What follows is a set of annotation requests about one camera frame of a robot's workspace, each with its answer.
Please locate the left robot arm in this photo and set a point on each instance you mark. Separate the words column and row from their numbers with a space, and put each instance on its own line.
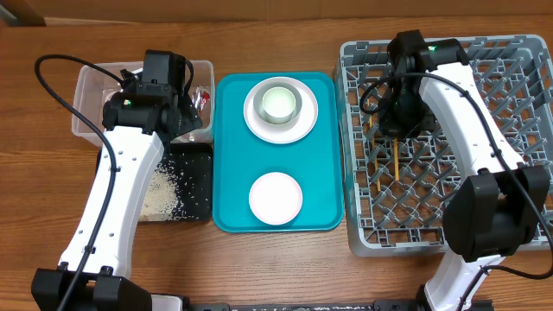
column 152, row 108

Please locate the wooden chopstick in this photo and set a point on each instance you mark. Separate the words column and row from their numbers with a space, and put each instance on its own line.
column 396, row 160
column 375, row 158

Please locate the large white plate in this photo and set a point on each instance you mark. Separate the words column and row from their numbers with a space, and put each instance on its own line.
column 283, row 133

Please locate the small white plate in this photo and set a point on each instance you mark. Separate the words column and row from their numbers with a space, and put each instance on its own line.
column 275, row 198

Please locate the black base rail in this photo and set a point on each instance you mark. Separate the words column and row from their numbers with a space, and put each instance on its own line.
column 302, row 307

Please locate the grey dishwasher rack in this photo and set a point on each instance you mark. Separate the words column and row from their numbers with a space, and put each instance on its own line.
column 513, row 74

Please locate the grey-rimmed white bowl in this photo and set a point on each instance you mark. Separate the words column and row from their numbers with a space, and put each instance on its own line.
column 265, row 87

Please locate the teal serving tray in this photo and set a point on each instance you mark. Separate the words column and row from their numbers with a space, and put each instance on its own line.
column 240, row 158

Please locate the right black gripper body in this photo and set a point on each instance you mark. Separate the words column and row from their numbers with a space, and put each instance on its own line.
column 407, row 116

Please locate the red foil snack wrapper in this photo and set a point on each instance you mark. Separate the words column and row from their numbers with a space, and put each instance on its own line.
column 200, row 98

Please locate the pile of rice grains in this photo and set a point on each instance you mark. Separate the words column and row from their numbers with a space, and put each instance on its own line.
column 162, row 194

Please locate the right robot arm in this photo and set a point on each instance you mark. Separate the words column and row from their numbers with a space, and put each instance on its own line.
column 499, row 203

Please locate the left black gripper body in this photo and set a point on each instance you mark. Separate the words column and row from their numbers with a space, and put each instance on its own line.
column 190, row 118

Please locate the white paper cup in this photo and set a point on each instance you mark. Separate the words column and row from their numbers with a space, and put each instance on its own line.
column 278, row 105

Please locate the clear plastic waste bin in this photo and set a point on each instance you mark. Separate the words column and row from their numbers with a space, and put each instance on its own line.
column 94, row 88

